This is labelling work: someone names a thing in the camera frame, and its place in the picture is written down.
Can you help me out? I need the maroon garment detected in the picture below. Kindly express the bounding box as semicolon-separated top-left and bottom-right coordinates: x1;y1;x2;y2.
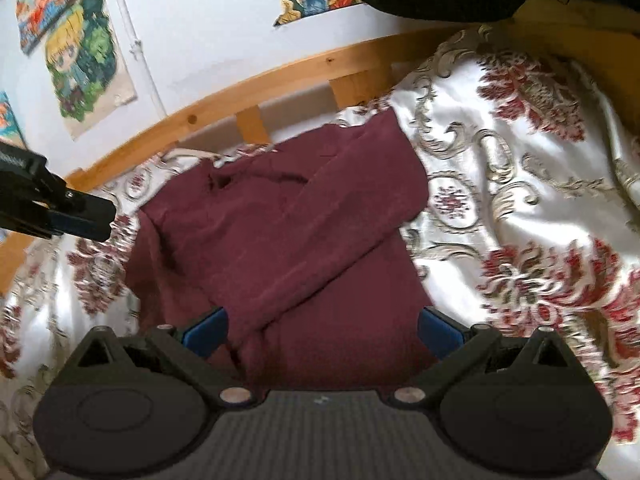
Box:
124;109;441;392

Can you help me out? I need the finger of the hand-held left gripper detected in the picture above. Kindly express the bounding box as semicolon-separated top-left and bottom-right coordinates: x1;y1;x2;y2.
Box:
31;189;115;242

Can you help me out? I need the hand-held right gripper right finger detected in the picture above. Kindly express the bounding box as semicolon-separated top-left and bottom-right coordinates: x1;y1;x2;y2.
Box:
389;306;577;408

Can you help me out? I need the blonde cartoon figure wall poster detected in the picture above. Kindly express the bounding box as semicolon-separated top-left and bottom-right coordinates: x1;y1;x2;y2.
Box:
44;0;139;141

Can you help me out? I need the wooden bed frame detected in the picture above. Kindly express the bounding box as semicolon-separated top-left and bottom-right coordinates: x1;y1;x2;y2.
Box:
0;0;640;297

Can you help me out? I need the white wall pipe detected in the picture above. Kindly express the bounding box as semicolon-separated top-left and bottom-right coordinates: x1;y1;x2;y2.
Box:
107;0;167;117

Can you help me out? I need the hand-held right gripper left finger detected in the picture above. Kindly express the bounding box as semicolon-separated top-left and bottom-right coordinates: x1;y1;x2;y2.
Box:
67;306;257;409

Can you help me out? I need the floral patterned white blanket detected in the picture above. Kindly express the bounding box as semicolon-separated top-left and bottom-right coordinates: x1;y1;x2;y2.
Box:
0;24;640;476

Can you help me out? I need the orange cartoon wall poster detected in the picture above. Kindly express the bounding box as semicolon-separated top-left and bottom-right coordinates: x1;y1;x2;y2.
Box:
0;91;27;150

